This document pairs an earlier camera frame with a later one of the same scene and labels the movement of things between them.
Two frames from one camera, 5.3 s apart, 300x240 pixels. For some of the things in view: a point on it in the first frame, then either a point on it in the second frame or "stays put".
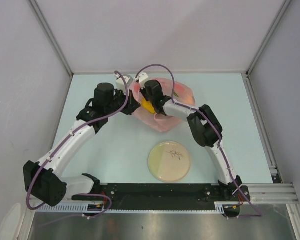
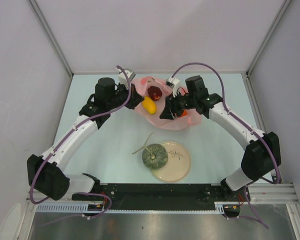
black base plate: (166, 196) stays put
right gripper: (143, 92) to (171, 108)
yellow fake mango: (148, 105) stays put
